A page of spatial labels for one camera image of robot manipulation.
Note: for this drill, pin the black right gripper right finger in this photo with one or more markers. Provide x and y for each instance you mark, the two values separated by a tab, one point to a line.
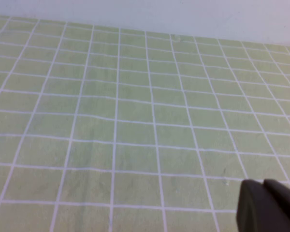
285	195

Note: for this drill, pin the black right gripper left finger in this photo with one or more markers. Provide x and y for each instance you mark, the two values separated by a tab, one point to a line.
253	212

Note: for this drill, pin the green white checkered tablecloth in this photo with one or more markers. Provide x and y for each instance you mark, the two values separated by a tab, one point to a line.
125	125

